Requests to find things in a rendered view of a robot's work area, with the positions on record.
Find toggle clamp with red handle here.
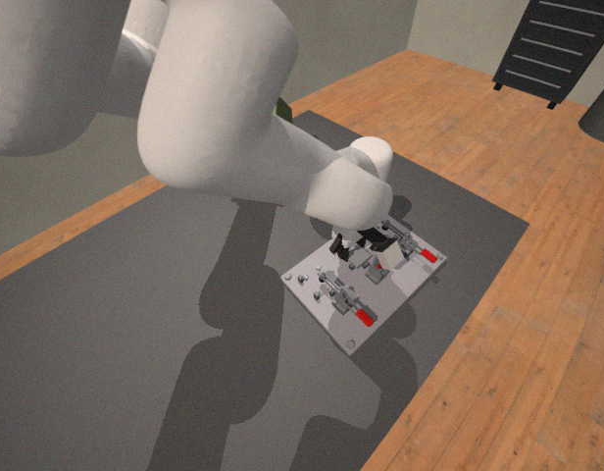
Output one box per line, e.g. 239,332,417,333
381,219,437,263
318,270,374,327

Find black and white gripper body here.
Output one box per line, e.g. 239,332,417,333
331,226,363,248

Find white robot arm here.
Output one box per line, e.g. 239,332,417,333
0,0,404,270

